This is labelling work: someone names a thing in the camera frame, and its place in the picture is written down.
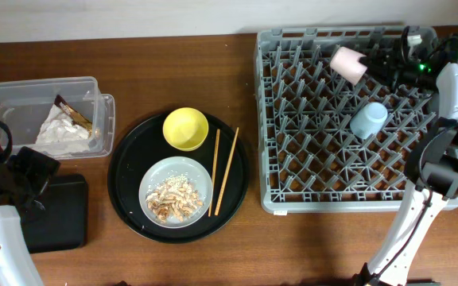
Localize yellow bowl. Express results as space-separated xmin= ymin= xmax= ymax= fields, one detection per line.
xmin=162 ymin=107 xmax=209 ymax=152

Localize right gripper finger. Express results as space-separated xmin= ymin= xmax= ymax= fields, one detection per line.
xmin=366 ymin=65 xmax=392 ymax=86
xmin=359 ymin=56 xmax=384 ymax=67

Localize round black serving tray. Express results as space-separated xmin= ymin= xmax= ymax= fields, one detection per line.
xmin=107 ymin=111 xmax=250 ymax=244

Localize blue cup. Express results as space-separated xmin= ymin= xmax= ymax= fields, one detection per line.
xmin=350 ymin=102 xmax=388 ymax=140

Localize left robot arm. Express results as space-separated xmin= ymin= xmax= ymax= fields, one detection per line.
xmin=0 ymin=121 xmax=60 ymax=285

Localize clear plastic waste bin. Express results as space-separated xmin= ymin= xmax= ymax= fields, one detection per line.
xmin=0 ymin=76 xmax=115 ymax=160

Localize brown gold snack wrapper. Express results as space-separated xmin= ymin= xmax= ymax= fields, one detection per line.
xmin=54 ymin=95 xmax=93 ymax=134

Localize pink cup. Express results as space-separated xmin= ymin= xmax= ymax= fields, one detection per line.
xmin=329 ymin=47 xmax=367 ymax=85

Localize food scraps on plate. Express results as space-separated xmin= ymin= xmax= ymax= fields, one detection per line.
xmin=145 ymin=174 xmax=204 ymax=223

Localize grey plastic dishwasher rack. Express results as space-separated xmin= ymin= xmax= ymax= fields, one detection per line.
xmin=254 ymin=26 xmax=458 ymax=213

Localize white napkin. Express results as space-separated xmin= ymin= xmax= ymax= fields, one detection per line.
xmin=34 ymin=105 xmax=90 ymax=156

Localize black rectangular tray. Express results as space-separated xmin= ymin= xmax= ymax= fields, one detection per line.
xmin=21 ymin=174 xmax=88 ymax=253

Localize grey plate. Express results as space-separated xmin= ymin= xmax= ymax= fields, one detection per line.
xmin=138 ymin=157 xmax=213 ymax=229

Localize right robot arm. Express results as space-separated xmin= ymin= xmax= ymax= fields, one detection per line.
xmin=336 ymin=35 xmax=458 ymax=285

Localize wooden chopstick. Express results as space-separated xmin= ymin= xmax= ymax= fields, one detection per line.
xmin=214 ymin=127 xmax=239 ymax=216
xmin=208 ymin=129 xmax=220 ymax=217

